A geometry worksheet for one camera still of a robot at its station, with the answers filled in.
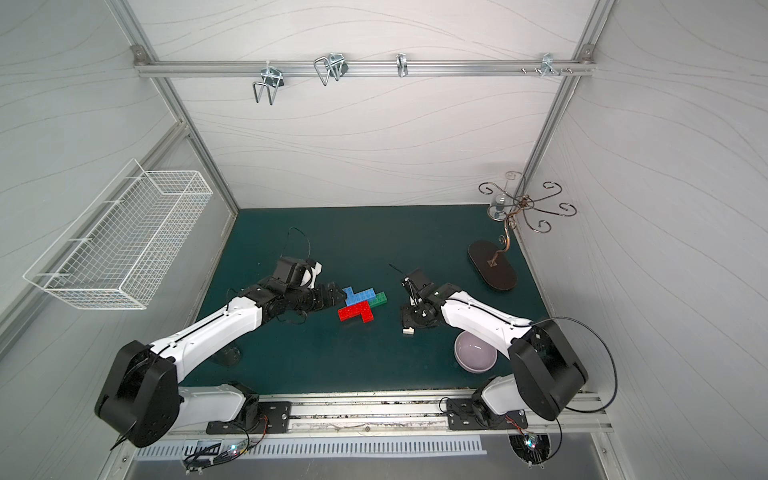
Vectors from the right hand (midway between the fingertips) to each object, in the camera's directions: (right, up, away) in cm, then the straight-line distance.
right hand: (409, 317), depth 86 cm
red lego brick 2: (-18, +1, +2) cm, 18 cm away
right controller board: (+29, -29, -14) cm, 43 cm away
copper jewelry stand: (+31, +13, +15) cm, 37 cm away
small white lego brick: (0, -4, 0) cm, 4 cm away
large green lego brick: (-9, +4, +7) cm, 12 cm away
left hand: (-21, +6, -3) cm, 22 cm away
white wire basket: (-69, +21, -19) cm, 74 cm away
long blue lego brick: (-14, +5, +6) cm, 16 cm away
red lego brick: (-13, +1, +2) cm, 13 cm away
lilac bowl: (+18, -9, -5) cm, 21 cm away
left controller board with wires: (-51, -29, -16) cm, 61 cm away
